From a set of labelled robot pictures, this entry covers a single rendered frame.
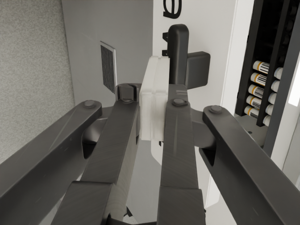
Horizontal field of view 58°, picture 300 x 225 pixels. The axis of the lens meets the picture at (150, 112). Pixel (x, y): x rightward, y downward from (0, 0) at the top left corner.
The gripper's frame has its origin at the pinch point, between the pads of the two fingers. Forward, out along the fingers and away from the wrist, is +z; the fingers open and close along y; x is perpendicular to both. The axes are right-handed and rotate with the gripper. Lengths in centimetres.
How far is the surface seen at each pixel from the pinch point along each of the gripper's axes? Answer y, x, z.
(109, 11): -12.8, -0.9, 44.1
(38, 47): -48, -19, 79
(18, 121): -58, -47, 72
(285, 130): 12.5, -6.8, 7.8
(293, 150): 13.2, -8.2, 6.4
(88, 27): -22, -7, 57
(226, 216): 9.1, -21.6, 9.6
